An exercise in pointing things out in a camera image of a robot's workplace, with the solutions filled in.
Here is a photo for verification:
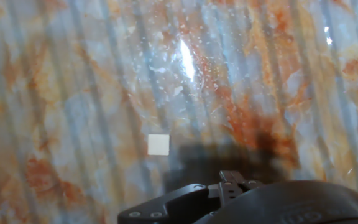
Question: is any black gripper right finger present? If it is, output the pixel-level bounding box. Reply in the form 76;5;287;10
218;170;264;207

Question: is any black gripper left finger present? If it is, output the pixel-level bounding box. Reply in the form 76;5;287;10
117;183;221;224

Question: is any small wooden block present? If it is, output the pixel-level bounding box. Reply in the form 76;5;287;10
147;134;170;156

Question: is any orange marble pattern mat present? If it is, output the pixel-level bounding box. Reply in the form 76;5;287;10
0;0;358;224

